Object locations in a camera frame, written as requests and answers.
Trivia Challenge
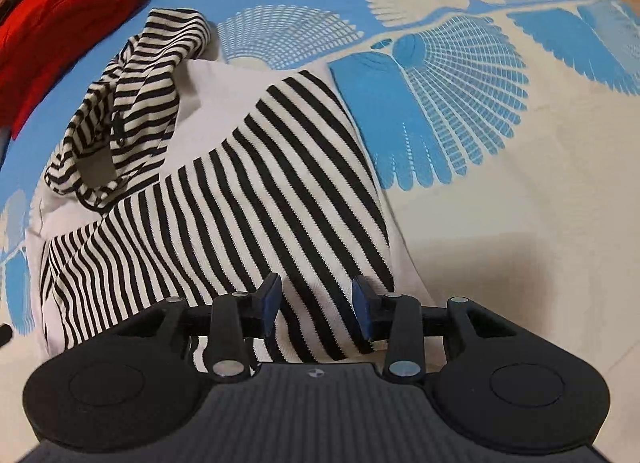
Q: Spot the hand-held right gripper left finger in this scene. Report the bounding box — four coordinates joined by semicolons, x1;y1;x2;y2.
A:
107;272;283;380

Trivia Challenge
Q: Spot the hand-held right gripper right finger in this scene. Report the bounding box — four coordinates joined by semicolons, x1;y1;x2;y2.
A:
351;275;522;384

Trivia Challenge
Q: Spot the black white striped shirt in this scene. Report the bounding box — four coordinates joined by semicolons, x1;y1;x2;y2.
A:
25;8;429;380

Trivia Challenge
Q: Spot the blue patterned bed sheet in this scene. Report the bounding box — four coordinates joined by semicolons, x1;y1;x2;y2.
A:
0;0;640;463

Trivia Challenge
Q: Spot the red folded blanket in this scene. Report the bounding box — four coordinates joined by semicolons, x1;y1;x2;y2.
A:
0;0;152;140

